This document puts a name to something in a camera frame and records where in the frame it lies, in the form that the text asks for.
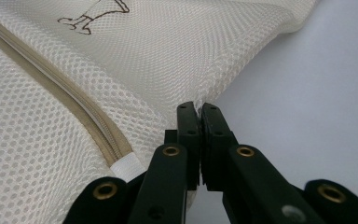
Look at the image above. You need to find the cream mesh laundry bag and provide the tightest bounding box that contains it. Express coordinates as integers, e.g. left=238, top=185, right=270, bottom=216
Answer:
left=0, top=0, right=321, bottom=224

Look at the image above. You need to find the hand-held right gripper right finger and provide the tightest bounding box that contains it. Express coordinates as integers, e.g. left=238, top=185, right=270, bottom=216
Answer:
left=200, top=102, right=240, bottom=192

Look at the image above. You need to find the white table mat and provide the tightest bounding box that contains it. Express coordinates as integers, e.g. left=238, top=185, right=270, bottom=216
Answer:
left=185, top=0, right=358, bottom=224

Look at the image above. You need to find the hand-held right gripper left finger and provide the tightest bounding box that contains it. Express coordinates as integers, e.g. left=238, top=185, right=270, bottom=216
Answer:
left=163, top=101, right=202, bottom=191

